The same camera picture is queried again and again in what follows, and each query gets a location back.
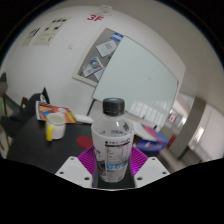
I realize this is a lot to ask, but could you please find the red lettered wall sign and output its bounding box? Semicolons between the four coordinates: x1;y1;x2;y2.
85;13;105;23

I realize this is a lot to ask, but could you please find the grey notice board with papers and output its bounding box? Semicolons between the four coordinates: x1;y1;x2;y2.
72;27;125;88

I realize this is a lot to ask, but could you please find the black jacket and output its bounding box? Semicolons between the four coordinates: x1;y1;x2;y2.
0;87;51;138

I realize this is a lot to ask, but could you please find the large white wall poster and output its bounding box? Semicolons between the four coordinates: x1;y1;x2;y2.
33;17;72;47

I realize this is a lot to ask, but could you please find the open blue and white box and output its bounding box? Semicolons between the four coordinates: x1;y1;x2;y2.
134;123;169;155

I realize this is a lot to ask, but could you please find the clear black-capped drink bottle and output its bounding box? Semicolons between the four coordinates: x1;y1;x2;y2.
90;97;136;184

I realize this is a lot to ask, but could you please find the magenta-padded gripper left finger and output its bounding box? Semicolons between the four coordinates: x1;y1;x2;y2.
54;146;100;188

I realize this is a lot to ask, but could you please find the small white wall poster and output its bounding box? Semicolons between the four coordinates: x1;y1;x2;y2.
21;27;42;47

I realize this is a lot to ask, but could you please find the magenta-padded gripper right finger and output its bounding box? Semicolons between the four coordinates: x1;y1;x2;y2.
129;146;171;189

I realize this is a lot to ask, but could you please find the white mug with yellow handle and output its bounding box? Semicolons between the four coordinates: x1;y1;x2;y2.
44;112;68;142

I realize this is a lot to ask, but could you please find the large whiteboard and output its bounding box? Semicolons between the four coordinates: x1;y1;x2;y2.
91;34;181;126

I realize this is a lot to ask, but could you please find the colourful printed book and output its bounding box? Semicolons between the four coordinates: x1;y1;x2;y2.
35;100;80;125

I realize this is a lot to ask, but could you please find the small flat white object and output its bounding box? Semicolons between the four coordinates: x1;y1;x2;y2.
74;114;95;125

